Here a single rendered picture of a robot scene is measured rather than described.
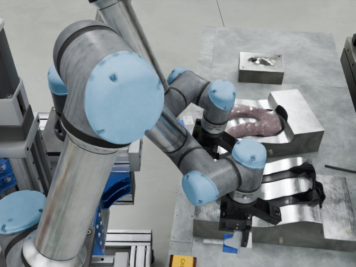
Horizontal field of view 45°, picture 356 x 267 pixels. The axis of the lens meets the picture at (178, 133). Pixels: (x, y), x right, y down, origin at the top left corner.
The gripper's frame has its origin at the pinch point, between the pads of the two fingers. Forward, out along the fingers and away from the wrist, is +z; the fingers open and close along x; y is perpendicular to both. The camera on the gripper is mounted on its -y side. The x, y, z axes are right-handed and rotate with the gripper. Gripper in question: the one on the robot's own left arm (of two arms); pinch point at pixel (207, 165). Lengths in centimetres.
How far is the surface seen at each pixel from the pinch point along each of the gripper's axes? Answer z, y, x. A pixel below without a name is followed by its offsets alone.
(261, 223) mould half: 0.4, -18.2, 17.6
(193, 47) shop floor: 127, 8, -212
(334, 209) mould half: 0.9, -41.8, 7.6
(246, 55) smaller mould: 16, -15, -78
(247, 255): -4.6, -12.9, 30.6
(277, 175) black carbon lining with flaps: 0.4, -23.5, -1.2
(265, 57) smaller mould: 15, -24, -78
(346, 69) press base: 30, -72, -99
